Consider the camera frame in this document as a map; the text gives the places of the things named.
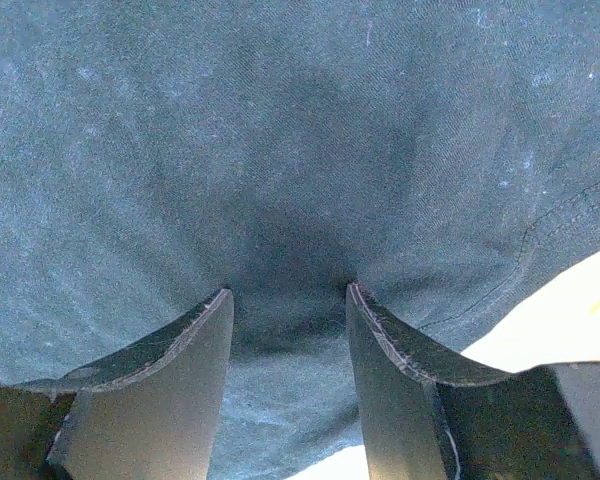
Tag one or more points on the black t-shirt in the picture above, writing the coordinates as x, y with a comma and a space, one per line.
445, 154

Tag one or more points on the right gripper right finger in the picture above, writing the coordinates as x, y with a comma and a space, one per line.
427, 412

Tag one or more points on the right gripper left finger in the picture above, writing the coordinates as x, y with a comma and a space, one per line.
147, 411

